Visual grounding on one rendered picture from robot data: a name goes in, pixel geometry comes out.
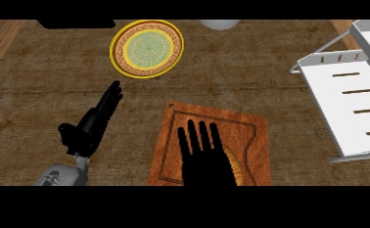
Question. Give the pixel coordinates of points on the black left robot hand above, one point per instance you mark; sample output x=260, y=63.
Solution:
x=91, y=124

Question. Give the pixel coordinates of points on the white tiered basket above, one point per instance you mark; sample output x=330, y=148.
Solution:
x=344, y=101

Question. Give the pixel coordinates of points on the black appliance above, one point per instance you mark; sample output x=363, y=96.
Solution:
x=77, y=23

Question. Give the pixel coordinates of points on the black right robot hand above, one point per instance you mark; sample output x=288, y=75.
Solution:
x=205, y=163

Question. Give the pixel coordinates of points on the brown wooden cutting board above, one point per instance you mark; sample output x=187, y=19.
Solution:
x=245, y=134

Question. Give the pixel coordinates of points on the pale grey round object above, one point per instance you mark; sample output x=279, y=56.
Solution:
x=220, y=24

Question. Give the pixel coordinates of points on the yellow and green patterned plate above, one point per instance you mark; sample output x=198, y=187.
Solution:
x=147, y=49

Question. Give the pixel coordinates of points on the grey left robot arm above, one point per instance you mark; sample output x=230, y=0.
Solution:
x=65, y=174

